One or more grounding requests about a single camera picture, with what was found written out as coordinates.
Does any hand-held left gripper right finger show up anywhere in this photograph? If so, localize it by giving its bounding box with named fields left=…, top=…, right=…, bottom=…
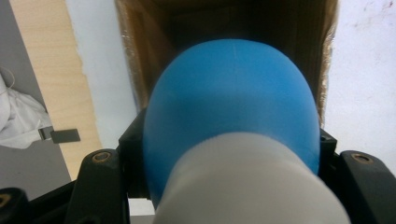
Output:
left=318, top=128, right=339, bottom=175

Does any white cloth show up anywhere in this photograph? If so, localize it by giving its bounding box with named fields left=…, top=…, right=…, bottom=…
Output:
left=0, top=66, right=53, bottom=150

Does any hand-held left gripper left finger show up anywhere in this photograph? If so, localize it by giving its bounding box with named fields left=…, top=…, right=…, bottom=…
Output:
left=118, top=107, right=151, bottom=200

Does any grey metal bracket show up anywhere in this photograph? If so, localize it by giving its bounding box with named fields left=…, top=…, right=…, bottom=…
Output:
left=38, top=125, right=81, bottom=145

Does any blue bottle with white cap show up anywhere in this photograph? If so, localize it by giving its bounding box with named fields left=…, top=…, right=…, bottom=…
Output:
left=142, top=38, right=353, bottom=224

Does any blue cardboard box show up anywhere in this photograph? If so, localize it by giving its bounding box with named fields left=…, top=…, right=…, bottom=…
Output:
left=114, top=0, right=340, bottom=129

